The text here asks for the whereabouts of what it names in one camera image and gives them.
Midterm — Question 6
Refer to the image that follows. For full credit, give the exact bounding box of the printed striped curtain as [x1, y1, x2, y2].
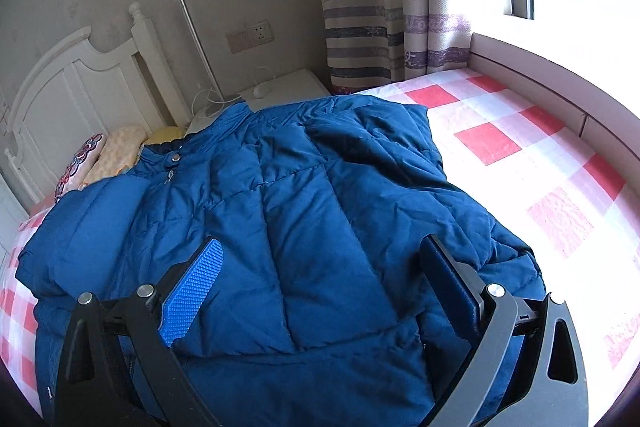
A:
[306, 0, 506, 95]

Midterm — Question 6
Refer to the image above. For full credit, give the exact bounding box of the grey padded window ledge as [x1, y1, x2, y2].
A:
[470, 32, 640, 158]

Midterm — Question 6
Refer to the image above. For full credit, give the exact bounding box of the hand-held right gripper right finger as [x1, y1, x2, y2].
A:
[419, 234, 591, 427]

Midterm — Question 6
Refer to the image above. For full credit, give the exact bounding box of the white wooden headboard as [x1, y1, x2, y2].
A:
[4, 2, 191, 208]

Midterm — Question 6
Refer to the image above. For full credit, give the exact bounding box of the white cable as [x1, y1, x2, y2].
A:
[190, 66, 273, 118]

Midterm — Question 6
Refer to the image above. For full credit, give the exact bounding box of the floral embroidered pillow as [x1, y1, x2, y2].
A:
[54, 133, 105, 200]

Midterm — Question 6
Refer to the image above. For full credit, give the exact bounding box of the small yellow pillow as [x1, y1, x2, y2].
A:
[147, 126, 183, 148]

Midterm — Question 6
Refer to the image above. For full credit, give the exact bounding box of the peach textured pillow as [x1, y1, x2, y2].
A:
[80, 126, 148, 188]

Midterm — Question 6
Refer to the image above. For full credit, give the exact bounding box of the white nightstand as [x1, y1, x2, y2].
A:
[187, 68, 331, 135]

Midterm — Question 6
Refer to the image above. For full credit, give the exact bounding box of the beige wall switch plate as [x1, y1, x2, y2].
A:
[225, 29, 251, 54]

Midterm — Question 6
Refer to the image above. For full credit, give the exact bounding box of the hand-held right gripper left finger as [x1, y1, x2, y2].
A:
[47, 237, 226, 427]

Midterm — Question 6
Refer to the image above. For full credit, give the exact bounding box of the blue puffer jacket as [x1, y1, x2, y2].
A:
[15, 96, 548, 427]

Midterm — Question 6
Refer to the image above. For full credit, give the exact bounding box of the red checkered bed sheet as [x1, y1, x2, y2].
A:
[0, 68, 640, 408]

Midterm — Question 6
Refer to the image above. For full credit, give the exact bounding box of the white wall socket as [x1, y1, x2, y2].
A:
[248, 21, 275, 45]

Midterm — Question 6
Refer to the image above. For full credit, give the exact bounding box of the thin white rod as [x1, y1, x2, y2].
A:
[179, 0, 223, 105]

